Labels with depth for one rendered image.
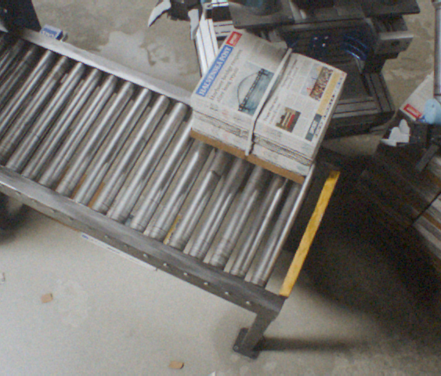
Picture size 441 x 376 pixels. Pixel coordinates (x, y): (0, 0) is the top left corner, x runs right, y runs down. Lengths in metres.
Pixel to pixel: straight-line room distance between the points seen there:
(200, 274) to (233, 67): 0.59
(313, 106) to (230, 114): 0.23
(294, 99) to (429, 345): 1.38
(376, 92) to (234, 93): 1.23
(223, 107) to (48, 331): 1.33
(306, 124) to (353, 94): 1.14
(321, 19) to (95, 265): 1.39
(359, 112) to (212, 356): 1.26
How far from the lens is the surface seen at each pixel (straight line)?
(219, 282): 1.57
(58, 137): 1.81
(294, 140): 1.51
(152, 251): 1.60
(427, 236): 2.37
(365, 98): 2.63
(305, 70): 1.64
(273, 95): 1.57
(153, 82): 1.86
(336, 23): 2.19
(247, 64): 1.62
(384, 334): 2.48
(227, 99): 1.54
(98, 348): 2.38
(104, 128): 1.79
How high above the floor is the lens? 2.32
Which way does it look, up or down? 66 degrees down
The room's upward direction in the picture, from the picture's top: 4 degrees clockwise
